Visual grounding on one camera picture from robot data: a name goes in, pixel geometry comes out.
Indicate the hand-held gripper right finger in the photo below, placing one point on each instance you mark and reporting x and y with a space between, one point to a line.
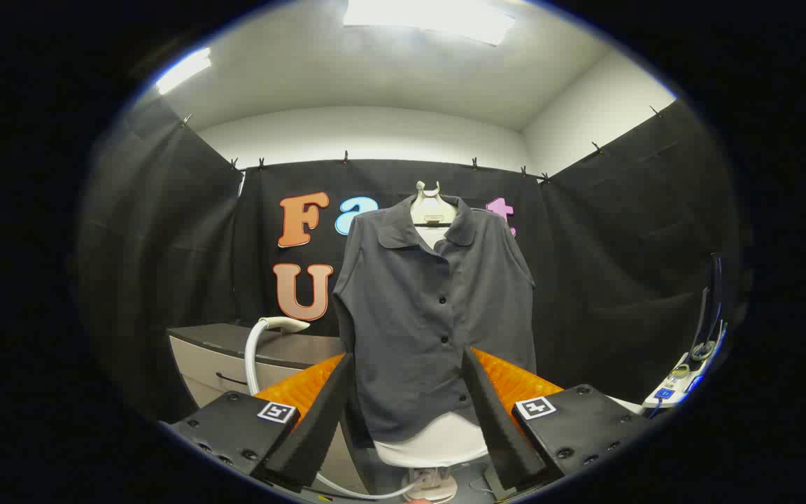
497 427

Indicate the white device with blue labels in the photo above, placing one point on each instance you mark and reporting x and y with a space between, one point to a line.
676 385

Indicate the beige cabinet with grey top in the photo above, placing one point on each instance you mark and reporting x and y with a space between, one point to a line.
214 364

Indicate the dark monitor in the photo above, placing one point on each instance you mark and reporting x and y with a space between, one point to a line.
714 301

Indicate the large ceiling light panel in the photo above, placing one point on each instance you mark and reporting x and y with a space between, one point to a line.
431 17

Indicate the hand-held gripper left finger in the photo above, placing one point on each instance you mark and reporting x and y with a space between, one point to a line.
319 427

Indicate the dark grey button shirt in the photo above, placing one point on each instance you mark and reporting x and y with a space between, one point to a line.
410 315

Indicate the narrow ceiling light strip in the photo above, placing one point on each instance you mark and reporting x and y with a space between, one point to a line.
182 70

